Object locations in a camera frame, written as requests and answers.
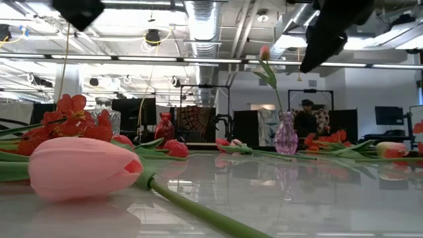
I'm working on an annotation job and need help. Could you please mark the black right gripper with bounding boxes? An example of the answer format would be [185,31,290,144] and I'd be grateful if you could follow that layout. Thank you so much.
[299,0,376,74]

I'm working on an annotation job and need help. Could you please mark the tulip stems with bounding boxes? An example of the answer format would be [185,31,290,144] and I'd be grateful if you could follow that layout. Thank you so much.
[252,45,286,115]

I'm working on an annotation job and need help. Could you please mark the purple glass vase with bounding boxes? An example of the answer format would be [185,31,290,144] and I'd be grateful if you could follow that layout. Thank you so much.
[273,111,299,156]

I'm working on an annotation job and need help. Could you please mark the pale peach artificial tulip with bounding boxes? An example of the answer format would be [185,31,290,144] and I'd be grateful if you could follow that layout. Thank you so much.
[297,139,409,159]

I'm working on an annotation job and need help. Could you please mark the clear glass vase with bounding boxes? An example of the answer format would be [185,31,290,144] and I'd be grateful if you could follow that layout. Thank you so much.
[88,97,122,136]

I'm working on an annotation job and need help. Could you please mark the red glass vase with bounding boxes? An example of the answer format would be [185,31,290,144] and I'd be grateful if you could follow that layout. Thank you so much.
[154,112,175,149]

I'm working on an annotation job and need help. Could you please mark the floral patterned cloth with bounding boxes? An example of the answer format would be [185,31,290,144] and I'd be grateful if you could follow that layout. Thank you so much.
[312,108,330,135]

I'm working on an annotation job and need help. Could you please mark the person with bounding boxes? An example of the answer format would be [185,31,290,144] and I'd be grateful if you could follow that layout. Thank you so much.
[293,98,319,148]

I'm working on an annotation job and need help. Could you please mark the long horizontal light bar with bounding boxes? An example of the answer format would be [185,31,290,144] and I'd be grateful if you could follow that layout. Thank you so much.
[0,54,423,69]

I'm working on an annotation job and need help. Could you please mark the small black monitor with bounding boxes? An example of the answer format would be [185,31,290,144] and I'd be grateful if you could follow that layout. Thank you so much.
[375,106,404,126]

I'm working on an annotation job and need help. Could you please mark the white blue cloth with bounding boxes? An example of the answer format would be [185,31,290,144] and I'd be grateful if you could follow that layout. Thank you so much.
[257,108,282,147]

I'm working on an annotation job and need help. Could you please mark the black partition panel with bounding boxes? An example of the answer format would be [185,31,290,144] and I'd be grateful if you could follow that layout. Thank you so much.
[233,110,260,148]

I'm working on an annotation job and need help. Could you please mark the large black monitor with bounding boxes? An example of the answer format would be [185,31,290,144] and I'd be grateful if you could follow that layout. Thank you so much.
[111,97,157,136]

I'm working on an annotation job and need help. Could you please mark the brown patterned cloth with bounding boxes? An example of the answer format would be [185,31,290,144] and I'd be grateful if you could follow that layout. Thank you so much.
[176,105,212,137]

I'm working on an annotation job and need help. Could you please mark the silver ventilation duct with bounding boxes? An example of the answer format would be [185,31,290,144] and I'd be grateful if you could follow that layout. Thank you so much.
[183,0,223,106]
[270,3,318,60]

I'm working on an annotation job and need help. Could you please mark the black rig frame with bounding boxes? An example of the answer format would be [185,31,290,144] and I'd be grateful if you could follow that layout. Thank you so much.
[180,84,231,139]
[288,88,334,112]

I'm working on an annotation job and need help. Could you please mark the hanging yellow rope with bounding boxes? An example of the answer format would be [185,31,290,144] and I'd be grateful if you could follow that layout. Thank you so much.
[56,22,71,103]

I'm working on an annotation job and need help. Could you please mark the black ceiling camera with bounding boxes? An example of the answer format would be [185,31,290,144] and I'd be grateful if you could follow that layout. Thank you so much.
[144,28,162,47]

